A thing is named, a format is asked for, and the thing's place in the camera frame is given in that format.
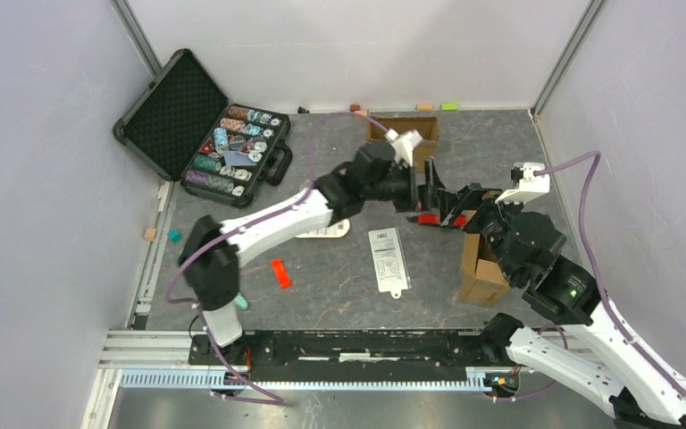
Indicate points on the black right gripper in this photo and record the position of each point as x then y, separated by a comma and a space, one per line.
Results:
467, 197

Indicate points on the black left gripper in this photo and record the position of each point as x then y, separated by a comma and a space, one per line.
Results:
426, 192

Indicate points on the red black utility knife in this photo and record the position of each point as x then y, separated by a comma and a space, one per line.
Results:
434, 220

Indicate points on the brown cardboard box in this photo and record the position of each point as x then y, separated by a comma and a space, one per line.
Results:
483, 283

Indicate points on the white rectangular packaged item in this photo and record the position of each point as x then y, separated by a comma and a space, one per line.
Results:
389, 262

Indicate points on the white oval packaged item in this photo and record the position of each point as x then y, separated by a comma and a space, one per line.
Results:
336, 231

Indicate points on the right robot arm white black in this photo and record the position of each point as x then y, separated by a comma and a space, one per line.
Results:
629, 381

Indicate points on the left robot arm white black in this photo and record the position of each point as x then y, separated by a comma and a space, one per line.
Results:
215, 252

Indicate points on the orange curved plastic piece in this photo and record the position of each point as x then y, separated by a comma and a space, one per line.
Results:
281, 273

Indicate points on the mint green marker pen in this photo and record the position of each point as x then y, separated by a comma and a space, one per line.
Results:
241, 302

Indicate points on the black poker chip case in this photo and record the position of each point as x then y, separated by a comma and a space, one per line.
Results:
187, 130

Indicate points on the teal small block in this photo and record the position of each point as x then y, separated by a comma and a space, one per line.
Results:
174, 236

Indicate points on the wooden cube at left edge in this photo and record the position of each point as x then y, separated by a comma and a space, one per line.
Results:
150, 234

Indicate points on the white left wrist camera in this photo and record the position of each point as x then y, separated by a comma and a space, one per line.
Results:
404, 145

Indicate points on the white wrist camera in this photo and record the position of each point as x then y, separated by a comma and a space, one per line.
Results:
404, 145
529, 183

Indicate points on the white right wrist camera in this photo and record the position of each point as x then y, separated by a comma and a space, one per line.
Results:
529, 183

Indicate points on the green eraser block at wall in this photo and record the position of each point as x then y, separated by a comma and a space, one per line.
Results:
449, 106

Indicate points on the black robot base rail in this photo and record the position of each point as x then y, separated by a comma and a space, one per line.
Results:
338, 356

